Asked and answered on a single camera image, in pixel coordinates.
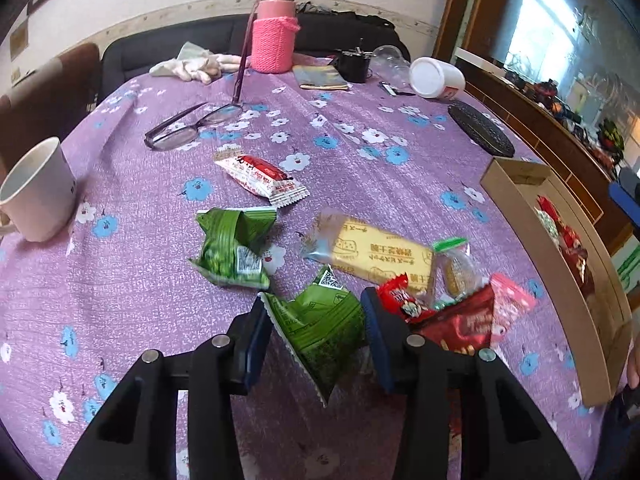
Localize long red snack packet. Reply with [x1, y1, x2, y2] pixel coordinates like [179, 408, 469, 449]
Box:
[537, 195, 582, 249]

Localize dark red foil snack bag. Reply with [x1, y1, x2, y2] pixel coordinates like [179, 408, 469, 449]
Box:
[410, 285, 495, 356]

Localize pink cartoon snack packet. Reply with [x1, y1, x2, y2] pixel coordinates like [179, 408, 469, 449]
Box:
[489, 273, 537, 349]

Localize clear green-edged cookie packet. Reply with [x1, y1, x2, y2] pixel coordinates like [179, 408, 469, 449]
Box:
[433, 237, 485, 307]

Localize yellow biscuit clear packet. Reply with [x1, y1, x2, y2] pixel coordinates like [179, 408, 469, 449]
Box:
[302, 211, 435, 294]

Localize green foil snack bag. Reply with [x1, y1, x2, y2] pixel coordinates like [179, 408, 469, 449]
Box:
[190, 207, 277, 290]

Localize red white snack packet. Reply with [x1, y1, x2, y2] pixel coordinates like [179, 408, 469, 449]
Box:
[376, 273, 437, 325]

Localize person's right hand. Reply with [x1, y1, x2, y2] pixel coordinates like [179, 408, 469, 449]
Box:
[626, 334, 640, 389]

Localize wooden brick-pattern counter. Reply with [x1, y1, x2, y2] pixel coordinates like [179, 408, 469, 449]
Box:
[456, 60, 634, 254]

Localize shallow cardboard box tray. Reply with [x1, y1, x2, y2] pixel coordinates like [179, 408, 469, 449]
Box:
[480, 157, 632, 408]

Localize black textured glasses case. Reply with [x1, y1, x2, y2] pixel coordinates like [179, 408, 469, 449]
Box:
[448, 101, 515, 158]

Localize white plastic jar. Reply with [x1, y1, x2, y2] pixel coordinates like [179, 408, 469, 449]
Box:
[409, 56, 465, 101]

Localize white ceramic mug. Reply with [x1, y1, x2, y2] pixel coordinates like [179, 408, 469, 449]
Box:
[1, 136, 78, 243]

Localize clear glass cup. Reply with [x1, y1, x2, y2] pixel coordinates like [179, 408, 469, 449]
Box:
[370, 44, 410, 90]

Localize purple floral tablecloth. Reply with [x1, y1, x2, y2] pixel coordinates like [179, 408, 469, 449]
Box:
[0, 54, 632, 480]

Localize small white red packet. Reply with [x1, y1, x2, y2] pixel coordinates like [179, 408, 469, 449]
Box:
[214, 148, 310, 209]

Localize black rimmed eyeglasses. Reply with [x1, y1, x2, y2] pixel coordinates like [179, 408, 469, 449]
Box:
[143, 0, 259, 152]

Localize small notebook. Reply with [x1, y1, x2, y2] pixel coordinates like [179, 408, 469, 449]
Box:
[292, 65, 349, 91]

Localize black leather sofa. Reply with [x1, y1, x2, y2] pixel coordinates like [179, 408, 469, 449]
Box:
[98, 12, 411, 100]

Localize brown chair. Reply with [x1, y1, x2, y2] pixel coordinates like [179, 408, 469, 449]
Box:
[0, 42, 100, 174]

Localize white crumpled cloth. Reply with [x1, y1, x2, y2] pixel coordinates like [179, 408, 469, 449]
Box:
[149, 41, 241, 84]

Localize pink knit-sleeved thermos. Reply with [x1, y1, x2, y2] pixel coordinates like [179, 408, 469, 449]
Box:
[250, 0, 300, 74]

